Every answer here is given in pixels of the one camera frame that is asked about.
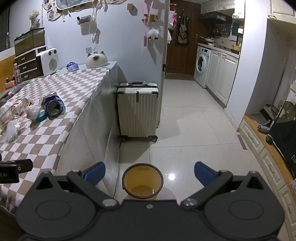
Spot hanging white ribbons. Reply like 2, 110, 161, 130
89, 5, 101, 44

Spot dark drawer unit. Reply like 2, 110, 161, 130
14, 45, 48, 82

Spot white kitchen base cabinets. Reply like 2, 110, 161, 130
206, 50, 239, 108

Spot cat-shaped white lamp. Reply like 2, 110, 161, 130
86, 51, 108, 69

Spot clear plastic bottle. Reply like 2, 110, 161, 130
0, 97, 30, 124

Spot wooden panel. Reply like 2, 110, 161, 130
0, 50, 15, 93

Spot dried flower bunch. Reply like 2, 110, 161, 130
30, 10, 40, 29

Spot white paper towel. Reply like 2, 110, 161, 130
25, 104, 40, 120

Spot cardboard piece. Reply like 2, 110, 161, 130
276, 100, 295, 123

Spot small colourful box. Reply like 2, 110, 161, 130
5, 77, 16, 91

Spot wall photos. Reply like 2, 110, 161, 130
43, 0, 55, 20

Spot blue patterned plastic pack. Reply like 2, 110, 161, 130
66, 61, 79, 72

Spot checkered tablecloth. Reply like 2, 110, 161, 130
0, 67, 111, 209

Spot clear bottle with teal cap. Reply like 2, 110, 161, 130
35, 110, 47, 122

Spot white washing machine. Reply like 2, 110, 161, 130
194, 46, 212, 88

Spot white kitchen wall cabinets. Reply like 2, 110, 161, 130
201, 0, 245, 18

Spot spice rack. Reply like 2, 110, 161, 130
215, 25, 232, 35

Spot white fan heater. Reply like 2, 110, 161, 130
36, 48, 59, 77

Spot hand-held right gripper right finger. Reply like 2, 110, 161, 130
180, 161, 266, 209

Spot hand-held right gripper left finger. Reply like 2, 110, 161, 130
35, 161, 119, 208

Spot small bottle with pink label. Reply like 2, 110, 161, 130
13, 63, 22, 84

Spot black printed bag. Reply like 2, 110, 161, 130
266, 116, 296, 179

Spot hanging white bags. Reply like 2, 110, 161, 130
168, 9, 177, 30

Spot black dustpan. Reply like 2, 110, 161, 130
261, 105, 281, 121

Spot glass tank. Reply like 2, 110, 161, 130
14, 27, 45, 57

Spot white ribbed suitcase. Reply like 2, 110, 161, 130
116, 82, 160, 143

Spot clear crumpled plastic bag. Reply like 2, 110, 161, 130
6, 116, 23, 143

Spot orange bin with black rim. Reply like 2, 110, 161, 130
122, 163, 163, 201

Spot brown wooden door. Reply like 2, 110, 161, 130
165, 0, 201, 75

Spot low cabinet with wooden top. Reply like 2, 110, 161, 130
238, 115, 296, 232

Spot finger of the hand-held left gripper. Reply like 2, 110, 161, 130
0, 159, 33, 173

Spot blue drink can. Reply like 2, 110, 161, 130
42, 94, 66, 118

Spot black range hood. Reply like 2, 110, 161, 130
200, 13, 232, 24

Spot mop stick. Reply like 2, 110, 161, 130
270, 58, 287, 126

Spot wooden hook rack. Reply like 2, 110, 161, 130
144, 14, 160, 24

